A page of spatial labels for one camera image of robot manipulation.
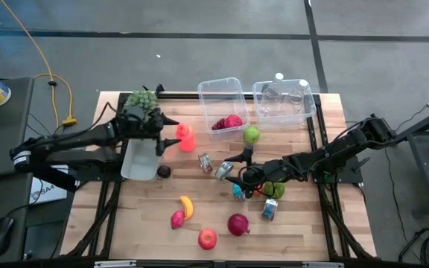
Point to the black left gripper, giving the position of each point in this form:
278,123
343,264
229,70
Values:
143,124

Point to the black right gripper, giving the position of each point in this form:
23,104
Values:
264,174

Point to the orange plastic bottle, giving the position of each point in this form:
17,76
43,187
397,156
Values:
186,140

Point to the green-label tin can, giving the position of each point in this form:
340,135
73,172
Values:
205,162
223,170

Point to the green apple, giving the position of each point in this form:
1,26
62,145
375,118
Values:
276,190
251,135

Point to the dark avocado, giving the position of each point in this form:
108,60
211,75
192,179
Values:
164,171

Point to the yellow banana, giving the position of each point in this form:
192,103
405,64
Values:
187,207

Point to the pink fruit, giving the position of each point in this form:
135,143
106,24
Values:
177,219

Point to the clear water bottle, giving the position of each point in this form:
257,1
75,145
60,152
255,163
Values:
303,83
279,77

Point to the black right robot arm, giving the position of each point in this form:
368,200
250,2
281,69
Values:
348,143

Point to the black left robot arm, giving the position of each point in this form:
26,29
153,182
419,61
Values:
69,139

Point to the green leafy vegetable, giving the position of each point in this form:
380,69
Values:
142,99

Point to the blue rectangular tin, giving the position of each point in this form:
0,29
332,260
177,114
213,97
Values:
270,209

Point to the dark red pomegranate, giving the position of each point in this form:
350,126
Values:
238,224

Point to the red grape bunch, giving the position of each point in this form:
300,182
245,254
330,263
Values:
219,124

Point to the clear plastic bin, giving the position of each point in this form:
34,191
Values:
274,119
218,97

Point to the red apple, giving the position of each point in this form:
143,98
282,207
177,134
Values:
207,239

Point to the white cardboard box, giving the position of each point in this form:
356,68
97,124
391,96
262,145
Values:
47,193

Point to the dark grey side table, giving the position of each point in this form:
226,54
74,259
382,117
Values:
2,130

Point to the black metal stand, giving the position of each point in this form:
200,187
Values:
418,156

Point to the black computer mouse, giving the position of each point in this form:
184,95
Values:
0,236

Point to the black aluminium table frame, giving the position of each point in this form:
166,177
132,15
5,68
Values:
184,96

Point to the black frame knob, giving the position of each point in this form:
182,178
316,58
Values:
159,90

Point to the white frame bracket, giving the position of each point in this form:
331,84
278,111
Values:
322,265
115,264

